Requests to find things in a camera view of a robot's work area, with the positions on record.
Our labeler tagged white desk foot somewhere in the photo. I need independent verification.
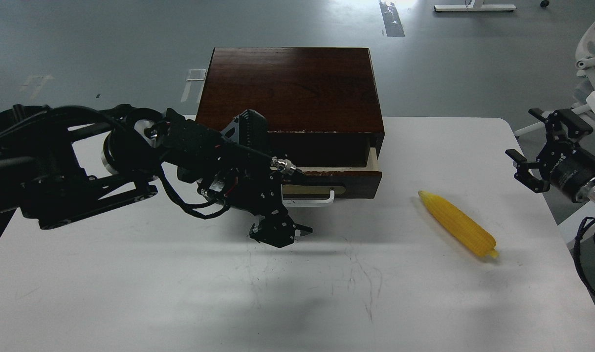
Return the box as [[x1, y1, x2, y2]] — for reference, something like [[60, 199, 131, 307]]
[[433, 0, 517, 13]]

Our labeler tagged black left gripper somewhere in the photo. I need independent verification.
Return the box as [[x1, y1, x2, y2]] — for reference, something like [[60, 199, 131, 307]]
[[197, 167, 313, 248]]

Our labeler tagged yellow corn cob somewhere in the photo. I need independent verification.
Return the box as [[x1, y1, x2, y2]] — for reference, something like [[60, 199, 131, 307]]
[[418, 190, 499, 259]]

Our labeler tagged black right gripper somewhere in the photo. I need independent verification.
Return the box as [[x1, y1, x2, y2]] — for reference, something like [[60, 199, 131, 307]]
[[505, 109, 595, 203]]

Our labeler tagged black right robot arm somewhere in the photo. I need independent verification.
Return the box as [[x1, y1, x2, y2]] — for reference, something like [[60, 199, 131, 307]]
[[506, 109, 595, 204]]

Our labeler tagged dark wooden drawer cabinet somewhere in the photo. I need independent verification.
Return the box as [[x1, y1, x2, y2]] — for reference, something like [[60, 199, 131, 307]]
[[197, 47, 385, 167]]

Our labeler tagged white table leg frame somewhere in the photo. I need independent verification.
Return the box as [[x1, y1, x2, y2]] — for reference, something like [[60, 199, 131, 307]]
[[513, 90, 595, 138]]

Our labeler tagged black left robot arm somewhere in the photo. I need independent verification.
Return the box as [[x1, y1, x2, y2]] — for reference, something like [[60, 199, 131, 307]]
[[0, 104, 312, 248]]

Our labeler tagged wooden drawer with white handle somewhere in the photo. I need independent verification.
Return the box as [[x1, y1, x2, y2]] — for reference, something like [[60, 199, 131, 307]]
[[282, 148, 383, 203]]

